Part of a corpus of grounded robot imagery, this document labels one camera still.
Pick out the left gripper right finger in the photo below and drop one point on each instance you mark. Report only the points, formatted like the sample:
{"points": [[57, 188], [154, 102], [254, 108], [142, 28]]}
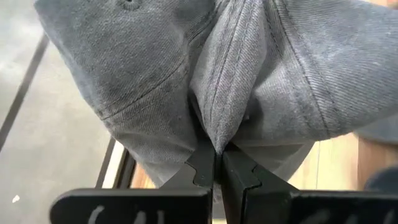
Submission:
{"points": [[239, 186]]}

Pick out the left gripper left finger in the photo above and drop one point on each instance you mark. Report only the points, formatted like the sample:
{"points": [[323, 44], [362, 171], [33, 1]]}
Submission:
{"points": [[199, 174]]}

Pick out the grey denim cap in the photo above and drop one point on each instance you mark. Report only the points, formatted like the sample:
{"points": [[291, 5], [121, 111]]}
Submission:
{"points": [[140, 77]]}

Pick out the dark blue denim cap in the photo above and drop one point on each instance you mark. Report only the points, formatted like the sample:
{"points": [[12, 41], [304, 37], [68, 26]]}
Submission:
{"points": [[384, 180]]}

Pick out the black frame rail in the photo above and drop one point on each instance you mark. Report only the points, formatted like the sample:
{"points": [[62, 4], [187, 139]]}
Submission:
{"points": [[126, 169], [105, 161]]}

